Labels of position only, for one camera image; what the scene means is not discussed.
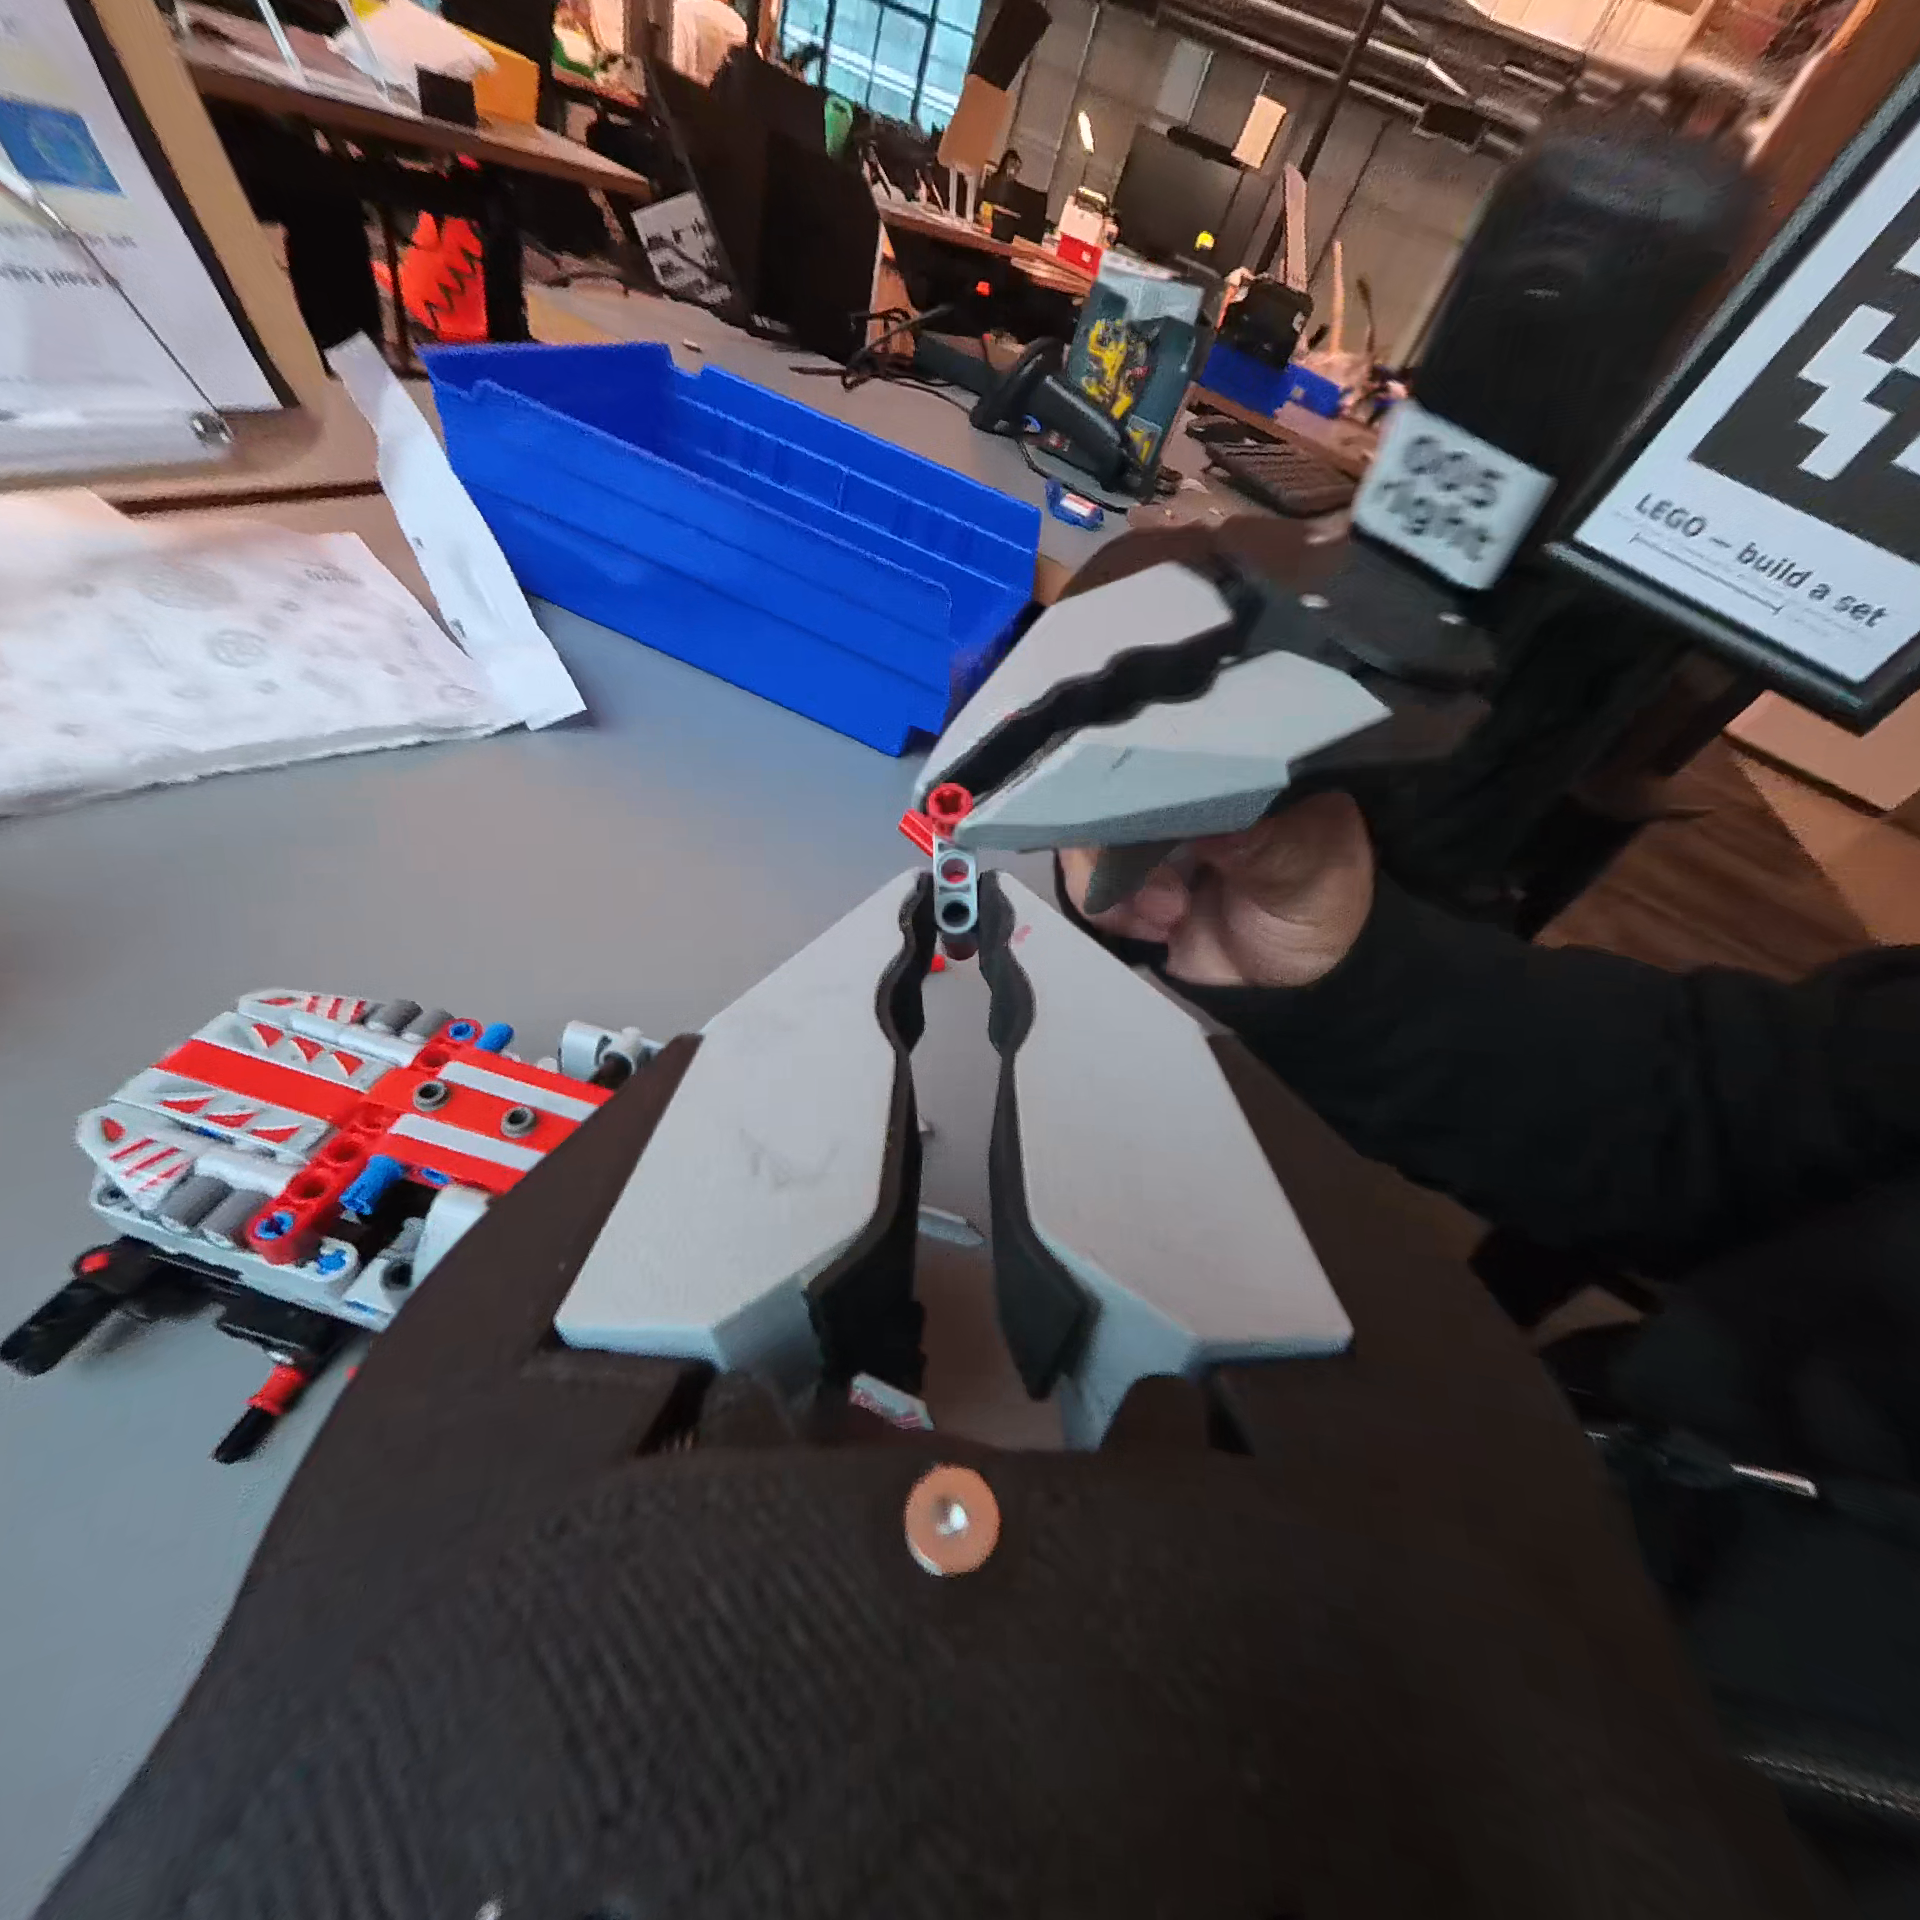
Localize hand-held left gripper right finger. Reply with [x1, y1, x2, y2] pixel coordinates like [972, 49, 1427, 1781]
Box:
[978, 868, 1358, 1446]

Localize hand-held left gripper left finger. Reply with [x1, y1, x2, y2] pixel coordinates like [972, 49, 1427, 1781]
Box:
[555, 868, 934, 1428]

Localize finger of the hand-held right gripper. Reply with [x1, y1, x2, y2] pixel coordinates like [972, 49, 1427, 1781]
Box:
[915, 563, 1257, 807]
[955, 649, 1398, 855]

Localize red and white lego piece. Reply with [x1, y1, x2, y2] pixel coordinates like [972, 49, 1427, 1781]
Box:
[899, 782, 988, 979]

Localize person's right forearm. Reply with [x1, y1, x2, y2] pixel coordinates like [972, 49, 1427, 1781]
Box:
[1177, 868, 1920, 1284]

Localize lego set box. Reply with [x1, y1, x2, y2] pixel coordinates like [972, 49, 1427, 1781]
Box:
[1070, 253, 1210, 470]

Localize red grey lego vehicle model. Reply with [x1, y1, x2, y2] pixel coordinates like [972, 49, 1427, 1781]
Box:
[0, 979, 665, 1465]

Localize person's right hand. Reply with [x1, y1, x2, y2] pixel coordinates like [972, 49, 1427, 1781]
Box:
[1054, 788, 1377, 996]

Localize black keyboard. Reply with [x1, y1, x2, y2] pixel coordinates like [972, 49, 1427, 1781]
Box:
[1205, 426, 1362, 524]

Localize black handheld scanner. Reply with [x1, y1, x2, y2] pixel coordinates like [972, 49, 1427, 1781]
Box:
[970, 335, 1158, 499]

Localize blue storage bins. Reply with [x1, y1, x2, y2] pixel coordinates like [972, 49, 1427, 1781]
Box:
[1199, 341, 1350, 426]

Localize black framed marker sign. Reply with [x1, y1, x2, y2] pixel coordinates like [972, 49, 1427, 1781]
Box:
[1540, 100, 1920, 741]

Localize blue plastic bin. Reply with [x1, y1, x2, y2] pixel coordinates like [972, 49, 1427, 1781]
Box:
[418, 341, 1046, 760]

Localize black monitor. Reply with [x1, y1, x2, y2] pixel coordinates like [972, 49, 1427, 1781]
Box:
[655, 56, 891, 356]

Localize black white printed card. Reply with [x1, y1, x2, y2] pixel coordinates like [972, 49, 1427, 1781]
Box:
[627, 191, 740, 315]

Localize large paned window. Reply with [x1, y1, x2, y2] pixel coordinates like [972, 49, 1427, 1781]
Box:
[776, 0, 985, 142]

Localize narrow white paper bag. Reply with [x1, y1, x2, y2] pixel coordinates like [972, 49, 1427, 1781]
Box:
[328, 330, 592, 734]

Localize yellow box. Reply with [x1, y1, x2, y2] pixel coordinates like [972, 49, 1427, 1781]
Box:
[460, 26, 545, 131]

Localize wooden table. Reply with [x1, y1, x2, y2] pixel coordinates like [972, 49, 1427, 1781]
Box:
[177, 44, 655, 345]

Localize clear acrylic stand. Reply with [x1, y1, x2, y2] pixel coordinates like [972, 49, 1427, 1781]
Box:
[169, 0, 424, 118]

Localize wooden stand with paper sheet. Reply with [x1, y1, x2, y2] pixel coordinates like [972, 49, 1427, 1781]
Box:
[0, 0, 378, 499]

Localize black cable bundle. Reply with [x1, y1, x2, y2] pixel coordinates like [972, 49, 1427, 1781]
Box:
[829, 303, 978, 394]

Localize wooden post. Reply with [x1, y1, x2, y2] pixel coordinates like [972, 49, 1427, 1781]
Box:
[1738, 0, 1920, 172]

